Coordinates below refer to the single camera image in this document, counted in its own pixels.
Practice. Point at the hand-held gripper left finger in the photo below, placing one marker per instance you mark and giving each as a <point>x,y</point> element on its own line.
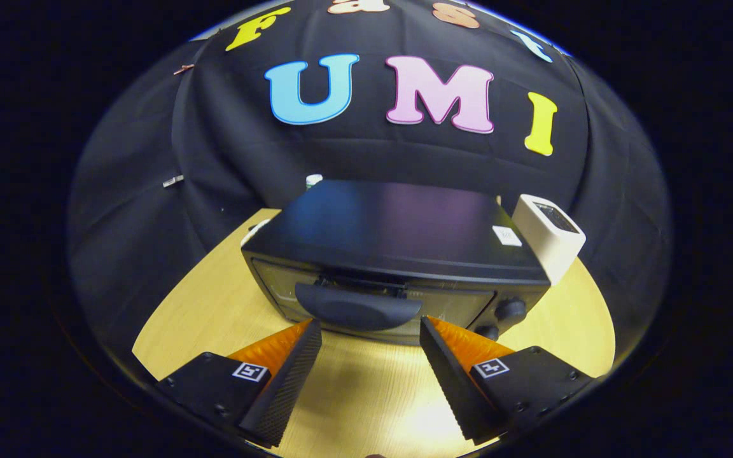
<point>290,388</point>

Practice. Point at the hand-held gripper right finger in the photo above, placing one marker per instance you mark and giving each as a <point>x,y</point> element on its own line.
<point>455,388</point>

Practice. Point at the black toaster oven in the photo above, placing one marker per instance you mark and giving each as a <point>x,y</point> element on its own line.
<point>398,229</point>

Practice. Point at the white bread toaster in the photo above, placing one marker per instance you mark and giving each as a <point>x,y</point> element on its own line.
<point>551,251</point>

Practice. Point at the small white cap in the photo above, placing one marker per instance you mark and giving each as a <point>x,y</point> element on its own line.
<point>314,180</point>

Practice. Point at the white cloth clip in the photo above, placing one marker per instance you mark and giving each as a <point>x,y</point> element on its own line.
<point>173,181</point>

